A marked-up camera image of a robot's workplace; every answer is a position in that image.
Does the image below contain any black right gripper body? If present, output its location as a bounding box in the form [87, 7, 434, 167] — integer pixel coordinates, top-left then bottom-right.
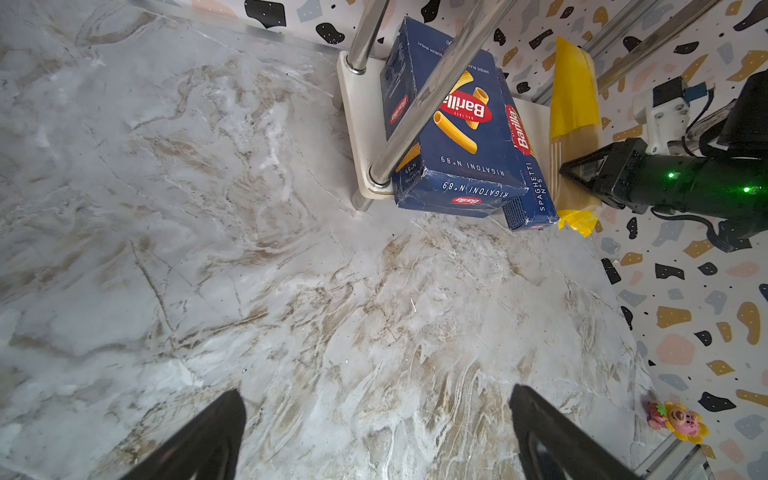
[599, 138, 767, 252]

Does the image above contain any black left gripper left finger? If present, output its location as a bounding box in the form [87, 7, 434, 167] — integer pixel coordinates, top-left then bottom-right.
[123, 390, 247, 480]

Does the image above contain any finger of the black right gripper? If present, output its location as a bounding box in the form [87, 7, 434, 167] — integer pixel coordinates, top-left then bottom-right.
[559, 148, 612, 195]

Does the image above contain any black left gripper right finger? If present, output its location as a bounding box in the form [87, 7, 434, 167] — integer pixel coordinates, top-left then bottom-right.
[509, 384, 637, 480]

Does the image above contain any yellow clear spaghetti package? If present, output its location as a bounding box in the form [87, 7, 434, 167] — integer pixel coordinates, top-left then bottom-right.
[546, 38, 601, 238]

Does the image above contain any blue Barilla spaghetti box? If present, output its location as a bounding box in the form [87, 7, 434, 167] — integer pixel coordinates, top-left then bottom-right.
[496, 68, 559, 231]

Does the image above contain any blue Barilla rigatoni box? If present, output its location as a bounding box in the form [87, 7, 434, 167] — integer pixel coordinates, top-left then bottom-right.
[380, 18, 527, 218]

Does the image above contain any small pink yellow object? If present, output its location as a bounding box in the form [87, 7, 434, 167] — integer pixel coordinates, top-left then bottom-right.
[647, 401, 710, 444]

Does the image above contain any white two-tier shelf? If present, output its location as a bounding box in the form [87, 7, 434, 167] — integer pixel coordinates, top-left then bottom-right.
[332, 0, 601, 211]

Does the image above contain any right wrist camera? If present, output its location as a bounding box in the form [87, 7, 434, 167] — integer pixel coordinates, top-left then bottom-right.
[632, 77, 708, 155]

